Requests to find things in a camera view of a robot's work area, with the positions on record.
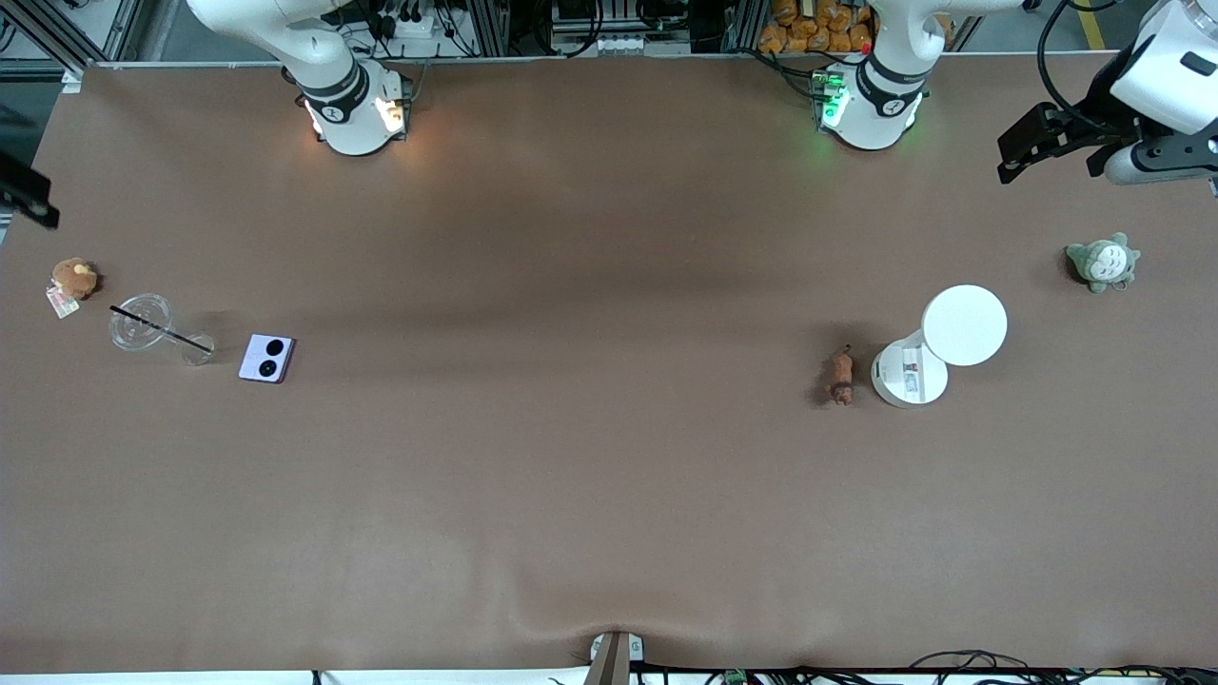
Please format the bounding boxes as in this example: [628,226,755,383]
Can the orange snack bags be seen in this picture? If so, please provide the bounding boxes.
[758,0,954,55]

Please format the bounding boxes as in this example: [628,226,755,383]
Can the brown plush toy with tag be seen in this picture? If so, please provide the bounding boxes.
[46,259,100,320]

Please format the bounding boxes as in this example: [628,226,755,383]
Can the aluminium frame profile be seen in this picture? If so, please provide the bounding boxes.
[0,0,144,93]

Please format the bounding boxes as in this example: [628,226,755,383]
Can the brown lion statue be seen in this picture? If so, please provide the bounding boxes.
[825,344,856,407]

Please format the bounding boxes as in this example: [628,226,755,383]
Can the clear plastic cup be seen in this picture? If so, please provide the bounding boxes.
[108,293,217,367]

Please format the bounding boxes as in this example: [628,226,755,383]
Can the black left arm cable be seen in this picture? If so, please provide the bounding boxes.
[1035,0,1143,134]

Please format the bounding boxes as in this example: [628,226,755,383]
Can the white round desk lamp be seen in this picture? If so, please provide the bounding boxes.
[871,284,1009,409]

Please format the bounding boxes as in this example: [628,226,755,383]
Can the camera mount post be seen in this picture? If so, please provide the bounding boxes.
[585,630,644,685]

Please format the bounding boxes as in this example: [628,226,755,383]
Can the lilac flip phone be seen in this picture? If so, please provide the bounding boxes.
[238,333,297,385]

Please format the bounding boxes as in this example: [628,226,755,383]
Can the black floor cables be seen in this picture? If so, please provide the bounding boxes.
[638,650,1218,685]

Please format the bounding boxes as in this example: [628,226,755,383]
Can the black drinking straw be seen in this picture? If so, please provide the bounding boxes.
[109,304,212,355]

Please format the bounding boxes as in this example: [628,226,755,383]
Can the grey green plush toy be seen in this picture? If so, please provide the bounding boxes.
[1065,232,1141,294]

